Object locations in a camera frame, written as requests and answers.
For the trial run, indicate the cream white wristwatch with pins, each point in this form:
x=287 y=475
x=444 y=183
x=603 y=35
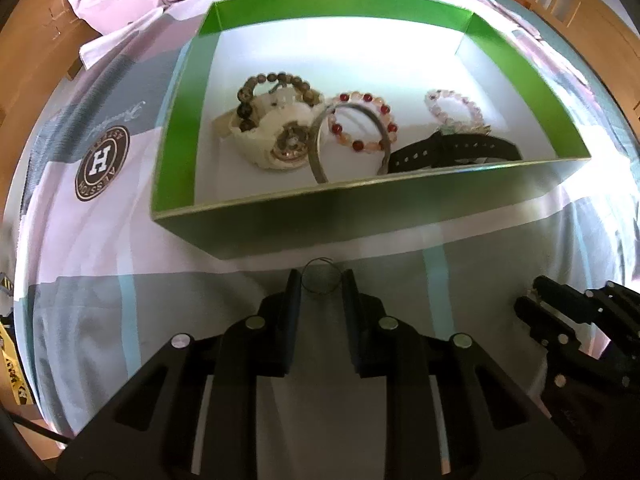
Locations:
x=270 y=147

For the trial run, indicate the green cardboard box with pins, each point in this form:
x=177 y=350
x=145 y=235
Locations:
x=310 y=220

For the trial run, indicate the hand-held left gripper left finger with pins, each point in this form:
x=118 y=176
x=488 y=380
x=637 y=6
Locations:
x=292 y=310

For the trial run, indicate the black wristwatch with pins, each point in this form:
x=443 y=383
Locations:
x=425 y=152

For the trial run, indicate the wooden cabinet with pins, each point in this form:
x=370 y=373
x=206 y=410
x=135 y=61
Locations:
x=575 y=10

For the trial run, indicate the silver bangle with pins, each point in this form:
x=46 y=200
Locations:
x=314 y=155

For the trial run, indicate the yellow packet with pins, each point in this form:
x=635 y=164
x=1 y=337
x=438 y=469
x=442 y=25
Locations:
x=12 y=360

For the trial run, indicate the patchwork printed bed sheet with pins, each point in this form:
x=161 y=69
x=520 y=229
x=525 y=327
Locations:
x=100 y=260

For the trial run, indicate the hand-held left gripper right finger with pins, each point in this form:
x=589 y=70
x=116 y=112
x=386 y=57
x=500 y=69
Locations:
x=351 y=310

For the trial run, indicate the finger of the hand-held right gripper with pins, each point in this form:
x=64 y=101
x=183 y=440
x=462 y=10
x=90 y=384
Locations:
x=545 y=325
x=560 y=295

